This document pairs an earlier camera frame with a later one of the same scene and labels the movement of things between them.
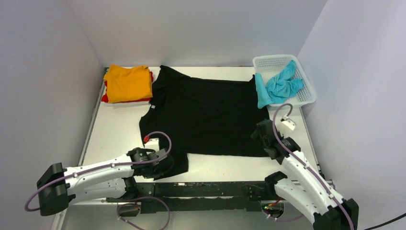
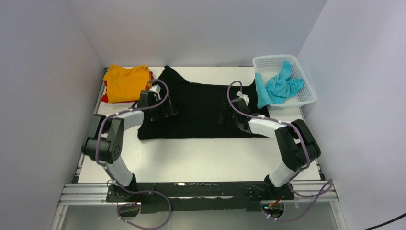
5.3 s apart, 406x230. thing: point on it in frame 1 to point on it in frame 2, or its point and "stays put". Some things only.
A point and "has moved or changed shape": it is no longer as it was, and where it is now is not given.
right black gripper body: x=260 y=141 to x=232 y=119
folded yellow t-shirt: x=125 y=84 stays put
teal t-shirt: x=282 y=85 stays put
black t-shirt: x=203 y=117 has moved or changed shape
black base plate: x=183 y=197 stays put
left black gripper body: x=156 y=173 to x=161 y=111
